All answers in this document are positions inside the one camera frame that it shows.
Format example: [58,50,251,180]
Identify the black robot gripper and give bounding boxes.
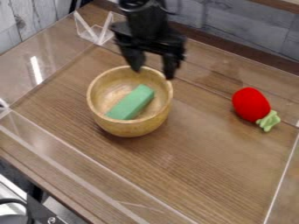
[110,22,186,80]

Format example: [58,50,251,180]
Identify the red plush strawberry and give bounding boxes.
[232,87,280,132]

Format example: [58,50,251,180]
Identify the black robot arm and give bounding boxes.
[110,0,187,80]

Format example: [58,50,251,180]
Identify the green rectangular block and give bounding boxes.
[106,84,155,120]

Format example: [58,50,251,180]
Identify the wooden bowl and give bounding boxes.
[87,66,174,137]

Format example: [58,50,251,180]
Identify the black equipment lower left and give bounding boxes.
[0,195,68,224]

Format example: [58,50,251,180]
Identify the clear acrylic corner bracket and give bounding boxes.
[74,11,114,46]

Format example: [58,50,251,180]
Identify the clear acrylic tray wall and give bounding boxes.
[0,17,299,224]

